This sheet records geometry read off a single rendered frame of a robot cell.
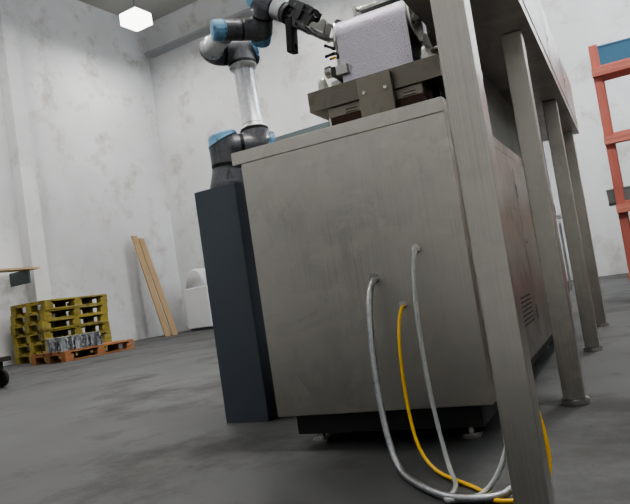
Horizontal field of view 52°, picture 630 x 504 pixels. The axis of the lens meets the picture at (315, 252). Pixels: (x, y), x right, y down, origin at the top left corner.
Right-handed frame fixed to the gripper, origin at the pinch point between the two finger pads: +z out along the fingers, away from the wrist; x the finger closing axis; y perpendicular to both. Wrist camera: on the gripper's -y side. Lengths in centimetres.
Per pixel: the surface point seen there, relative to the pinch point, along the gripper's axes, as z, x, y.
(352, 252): 54, -30, -50
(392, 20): 19.9, -4.7, 13.5
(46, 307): -535, 515, -503
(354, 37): 10.6, -4.6, 4.1
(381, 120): 43, -30, -14
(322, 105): 21.6, -24.3, -18.6
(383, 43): 20.7, -4.6, 6.2
